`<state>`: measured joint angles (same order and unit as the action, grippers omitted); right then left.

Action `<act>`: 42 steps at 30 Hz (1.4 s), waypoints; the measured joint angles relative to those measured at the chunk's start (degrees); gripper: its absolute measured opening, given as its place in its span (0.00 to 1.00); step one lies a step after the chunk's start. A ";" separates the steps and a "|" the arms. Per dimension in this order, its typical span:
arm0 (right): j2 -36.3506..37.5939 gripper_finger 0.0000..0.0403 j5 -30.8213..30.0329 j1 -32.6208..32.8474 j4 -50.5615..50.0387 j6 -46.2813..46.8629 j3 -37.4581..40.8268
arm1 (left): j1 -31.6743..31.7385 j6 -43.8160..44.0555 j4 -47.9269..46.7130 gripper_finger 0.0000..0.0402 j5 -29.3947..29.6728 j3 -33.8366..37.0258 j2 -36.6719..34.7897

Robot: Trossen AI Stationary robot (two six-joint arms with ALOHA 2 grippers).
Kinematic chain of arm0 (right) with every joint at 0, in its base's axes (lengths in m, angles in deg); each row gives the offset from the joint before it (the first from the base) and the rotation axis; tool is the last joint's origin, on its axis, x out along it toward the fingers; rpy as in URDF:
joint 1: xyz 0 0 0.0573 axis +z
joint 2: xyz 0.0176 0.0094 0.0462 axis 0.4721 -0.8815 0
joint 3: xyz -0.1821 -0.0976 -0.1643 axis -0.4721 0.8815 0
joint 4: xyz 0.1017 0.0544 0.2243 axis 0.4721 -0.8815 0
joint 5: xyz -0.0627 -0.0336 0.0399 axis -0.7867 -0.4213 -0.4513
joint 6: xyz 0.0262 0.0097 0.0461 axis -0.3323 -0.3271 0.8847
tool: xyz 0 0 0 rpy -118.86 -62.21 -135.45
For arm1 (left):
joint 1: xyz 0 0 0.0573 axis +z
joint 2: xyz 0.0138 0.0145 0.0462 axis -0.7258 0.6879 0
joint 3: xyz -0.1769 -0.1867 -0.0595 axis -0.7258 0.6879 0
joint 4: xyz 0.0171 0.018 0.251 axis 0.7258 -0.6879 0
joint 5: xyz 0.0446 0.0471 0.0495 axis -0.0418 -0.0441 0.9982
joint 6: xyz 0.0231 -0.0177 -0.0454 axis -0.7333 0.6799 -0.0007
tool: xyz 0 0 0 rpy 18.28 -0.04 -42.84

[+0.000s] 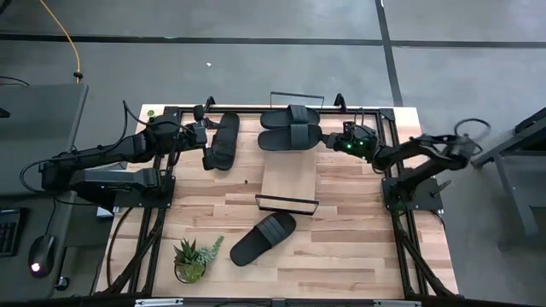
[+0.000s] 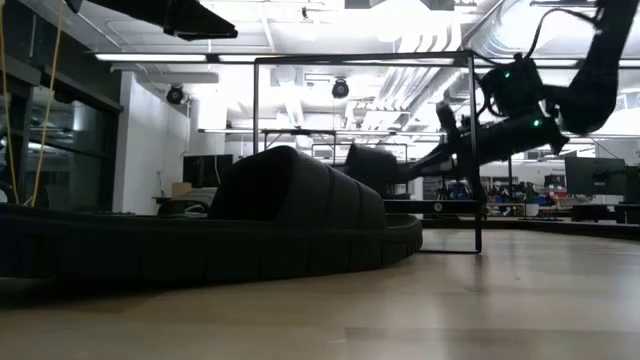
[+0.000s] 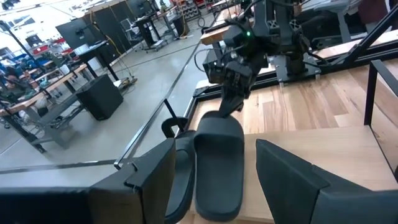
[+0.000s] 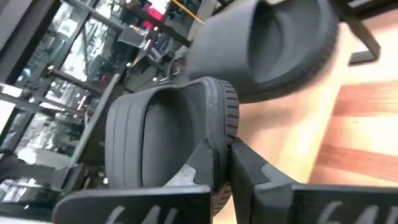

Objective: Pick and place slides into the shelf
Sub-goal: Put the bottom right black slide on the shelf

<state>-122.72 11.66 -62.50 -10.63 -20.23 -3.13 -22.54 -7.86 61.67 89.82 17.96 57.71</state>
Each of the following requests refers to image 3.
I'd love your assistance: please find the grey metal cart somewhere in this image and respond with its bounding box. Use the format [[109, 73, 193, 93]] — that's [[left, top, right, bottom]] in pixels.
[[298, 0, 374, 47]]

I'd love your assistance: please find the black clamp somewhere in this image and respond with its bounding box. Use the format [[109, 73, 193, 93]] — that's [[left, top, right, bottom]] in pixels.
[[160, 98, 190, 139]]

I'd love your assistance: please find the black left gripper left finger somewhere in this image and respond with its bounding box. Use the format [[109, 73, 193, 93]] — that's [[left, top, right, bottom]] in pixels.
[[88, 138, 177, 224]]

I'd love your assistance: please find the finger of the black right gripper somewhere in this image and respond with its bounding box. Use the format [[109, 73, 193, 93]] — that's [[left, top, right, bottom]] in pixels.
[[234, 91, 249, 113], [218, 90, 238, 119]]

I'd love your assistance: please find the black aluminium table frame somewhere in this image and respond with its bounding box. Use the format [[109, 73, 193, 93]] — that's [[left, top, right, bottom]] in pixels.
[[185, 4, 398, 103]]

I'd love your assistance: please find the yellow cable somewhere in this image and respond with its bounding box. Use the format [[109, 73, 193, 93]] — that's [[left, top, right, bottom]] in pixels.
[[90, 12, 138, 85]]

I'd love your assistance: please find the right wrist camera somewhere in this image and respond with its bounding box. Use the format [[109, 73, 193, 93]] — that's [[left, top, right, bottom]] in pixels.
[[202, 57, 225, 85]]

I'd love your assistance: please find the black standing desk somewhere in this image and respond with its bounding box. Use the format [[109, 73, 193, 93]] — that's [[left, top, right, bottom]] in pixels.
[[135, 12, 187, 52], [73, 39, 121, 82]]

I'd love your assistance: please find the black rubber slide sandal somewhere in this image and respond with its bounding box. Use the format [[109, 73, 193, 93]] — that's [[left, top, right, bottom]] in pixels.
[[164, 129, 197, 224], [193, 111, 246, 222]]

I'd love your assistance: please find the wooden workbench with metal legs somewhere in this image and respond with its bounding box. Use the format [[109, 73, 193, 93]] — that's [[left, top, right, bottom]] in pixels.
[[0, 63, 90, 155]]

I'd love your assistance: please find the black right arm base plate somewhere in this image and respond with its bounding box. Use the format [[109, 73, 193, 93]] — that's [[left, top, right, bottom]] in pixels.
[[269, 52, 322, 84]]

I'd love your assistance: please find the black cube cabinet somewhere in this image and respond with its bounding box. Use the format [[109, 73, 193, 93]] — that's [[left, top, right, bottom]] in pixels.
[[75, 73, 124, 121]]

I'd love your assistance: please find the person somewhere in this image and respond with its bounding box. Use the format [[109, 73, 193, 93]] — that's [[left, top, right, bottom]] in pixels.
[[0, 67, 37, 105]]

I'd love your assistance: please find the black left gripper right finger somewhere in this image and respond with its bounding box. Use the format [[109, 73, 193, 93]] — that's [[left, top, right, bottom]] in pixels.
[[255, 139, 331, 224]]

